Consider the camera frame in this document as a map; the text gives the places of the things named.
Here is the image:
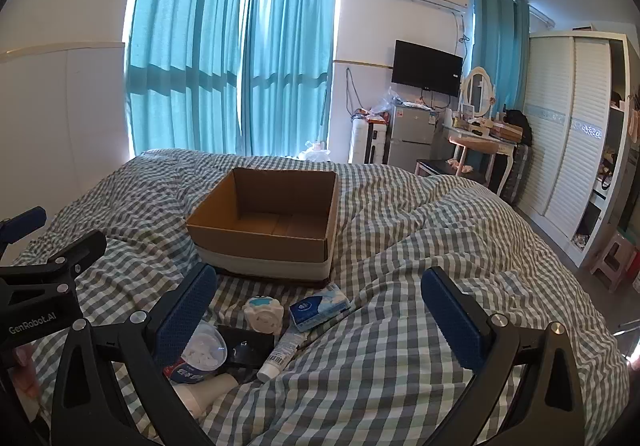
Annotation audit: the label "white plastic bag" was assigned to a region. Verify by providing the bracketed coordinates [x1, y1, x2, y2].
[300, 141, 333, 161]

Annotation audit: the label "white suitcase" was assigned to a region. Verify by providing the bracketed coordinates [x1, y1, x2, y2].
[348, 117, 391, 165]

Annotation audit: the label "blue tissue pack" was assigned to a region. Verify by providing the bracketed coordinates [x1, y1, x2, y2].
[289, 285, 352, 333]

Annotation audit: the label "clear plastic bags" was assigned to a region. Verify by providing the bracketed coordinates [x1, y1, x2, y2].
[370, 86, 401, 119]

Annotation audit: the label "white seal-shaped toy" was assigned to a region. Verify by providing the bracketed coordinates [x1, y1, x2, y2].
[242, 295, 285, 337]

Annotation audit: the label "wide teal curtain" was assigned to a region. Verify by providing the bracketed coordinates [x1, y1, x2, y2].
[125, 0, 251, 157]

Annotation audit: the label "white sliding-door wardrobe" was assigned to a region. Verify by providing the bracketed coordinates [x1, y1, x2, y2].
[517, 30, 640, 267]

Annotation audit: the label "red and blue packet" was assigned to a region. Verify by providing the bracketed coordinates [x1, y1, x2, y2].
[162, 360, 211, 384]

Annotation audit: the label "white dressing table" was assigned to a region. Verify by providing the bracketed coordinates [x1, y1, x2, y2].
[442, 118, 521, 197]

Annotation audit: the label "black wall television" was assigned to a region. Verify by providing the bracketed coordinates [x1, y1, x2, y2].
[391, 40, 464, 97]

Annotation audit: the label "person's left hand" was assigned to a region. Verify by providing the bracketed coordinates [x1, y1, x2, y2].
[9, 343, 40, 407]

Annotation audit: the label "grey checked blanket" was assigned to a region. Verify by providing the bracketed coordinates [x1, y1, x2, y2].
[10, 148, 628, 446]

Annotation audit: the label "short teal curtain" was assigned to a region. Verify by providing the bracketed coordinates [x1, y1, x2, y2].
[470, 0, 531, 111]

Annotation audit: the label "silver small fridge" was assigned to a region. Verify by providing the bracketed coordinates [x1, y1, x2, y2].
[387, 104, 435, 171]

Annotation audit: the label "white plastic bottle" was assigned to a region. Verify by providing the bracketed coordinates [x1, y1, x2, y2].
[172, 372, 240, 419]

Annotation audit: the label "white toothpaste tube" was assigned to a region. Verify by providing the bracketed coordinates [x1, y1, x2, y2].
[257, 326, 311, 383]

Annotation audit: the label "white oval mirror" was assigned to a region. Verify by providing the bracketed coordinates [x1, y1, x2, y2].
[460, 67, 496, 119]

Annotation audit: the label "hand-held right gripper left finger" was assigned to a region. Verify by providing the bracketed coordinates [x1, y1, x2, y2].
[50, 262, 221, 446]

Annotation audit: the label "black rectangular case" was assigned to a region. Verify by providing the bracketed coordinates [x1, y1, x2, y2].
[215, 324, 277, 383]

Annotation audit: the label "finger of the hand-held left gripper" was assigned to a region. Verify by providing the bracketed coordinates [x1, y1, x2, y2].
[0, 207, 47, 247]
[0, 230, 107, 295]

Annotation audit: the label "brown cardboard box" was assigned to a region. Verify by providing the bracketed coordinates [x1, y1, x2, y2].
[186, 167, 341, 283]

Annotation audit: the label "black bag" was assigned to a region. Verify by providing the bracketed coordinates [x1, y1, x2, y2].
[502, 110, 533, 147]

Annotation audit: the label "pink plastic stool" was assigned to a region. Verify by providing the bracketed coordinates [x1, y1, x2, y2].
[590, 232, 640, 294]

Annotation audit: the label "light blue plate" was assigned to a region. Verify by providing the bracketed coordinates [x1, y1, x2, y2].
[180, 321, 228, 372]

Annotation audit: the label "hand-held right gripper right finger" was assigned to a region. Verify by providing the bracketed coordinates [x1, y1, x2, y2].
[420, 267, 586, 446]

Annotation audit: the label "narrow teal curtain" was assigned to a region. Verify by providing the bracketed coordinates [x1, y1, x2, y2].
[240, 0, 338, 157]

